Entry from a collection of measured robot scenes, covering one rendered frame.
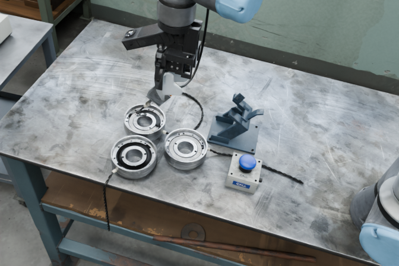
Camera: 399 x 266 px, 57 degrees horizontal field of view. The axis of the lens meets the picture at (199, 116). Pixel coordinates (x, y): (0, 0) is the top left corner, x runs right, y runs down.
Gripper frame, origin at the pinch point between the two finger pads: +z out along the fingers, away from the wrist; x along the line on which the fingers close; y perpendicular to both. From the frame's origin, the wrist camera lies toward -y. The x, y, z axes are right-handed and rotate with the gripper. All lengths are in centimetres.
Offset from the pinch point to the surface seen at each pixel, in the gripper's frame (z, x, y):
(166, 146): 10.1, -7.7, 3.9
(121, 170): 9.6, -17.8, -3.5
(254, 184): 9.4, -12.6, 26.0
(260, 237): 38, -9, 34
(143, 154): 10.1, -11.8, -0.5
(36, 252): 93, -12, -46
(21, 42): 24, 33, -62
